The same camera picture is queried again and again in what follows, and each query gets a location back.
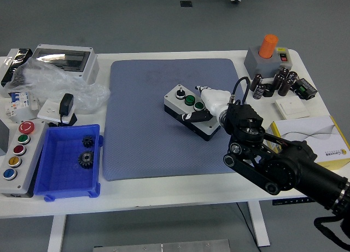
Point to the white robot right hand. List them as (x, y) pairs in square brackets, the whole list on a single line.
[(214, 101)]

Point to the grey four-button control box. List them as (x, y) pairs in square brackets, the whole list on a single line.
[(176, 104)]

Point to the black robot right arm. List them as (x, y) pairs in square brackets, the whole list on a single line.
[(287, 170)]

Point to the grey five-button control box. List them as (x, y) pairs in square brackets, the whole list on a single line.
[(28, 164)]

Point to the black capacitor with silver print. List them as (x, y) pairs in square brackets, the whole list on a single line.
[(258, 92)]

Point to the blue-grey table mat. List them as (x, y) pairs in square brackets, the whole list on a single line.
[(142, 99)]

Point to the orange cylinder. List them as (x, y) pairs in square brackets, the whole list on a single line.
[(268, 45)]

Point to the black module with green label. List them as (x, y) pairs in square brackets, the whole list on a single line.
[(304, 88)]

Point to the dark floor plate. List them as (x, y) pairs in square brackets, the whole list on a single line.
[(186, 3)]

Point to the white and yellow cardboard box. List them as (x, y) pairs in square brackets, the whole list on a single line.
[(314, 131)]

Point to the black table control panel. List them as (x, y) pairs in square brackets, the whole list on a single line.
[(287, 201)]

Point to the white table leg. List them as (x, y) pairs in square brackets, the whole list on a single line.
[(56, 233), (259, 224)]

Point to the small black gear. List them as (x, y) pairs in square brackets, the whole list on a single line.
[(88, 141)]

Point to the large black gear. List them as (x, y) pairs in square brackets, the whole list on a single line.
[(86, 159)]

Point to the black power adapter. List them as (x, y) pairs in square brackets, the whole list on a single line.
[(66, 104)]

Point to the grey metal plate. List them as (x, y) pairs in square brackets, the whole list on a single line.
[(164, 246)]

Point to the clear plastic bag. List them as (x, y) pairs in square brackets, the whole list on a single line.
[(54, 79)]

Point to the blue plastic bin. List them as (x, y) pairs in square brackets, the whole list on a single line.
[(60, 167)]

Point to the white circuit breaker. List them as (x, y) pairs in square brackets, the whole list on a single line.
[(20, 100)]

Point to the white box with black panel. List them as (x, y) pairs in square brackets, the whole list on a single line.
[(16, 59)]

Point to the grey switch box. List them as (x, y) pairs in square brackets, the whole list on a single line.
[(259, 66)]

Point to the white wall switch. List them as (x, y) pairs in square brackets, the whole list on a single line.
[(292, 107)]

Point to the grey enclosure with transparent lid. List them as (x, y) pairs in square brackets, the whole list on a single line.
[(65, 59)]

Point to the white wall socket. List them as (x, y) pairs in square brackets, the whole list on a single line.
[(47, 110)]

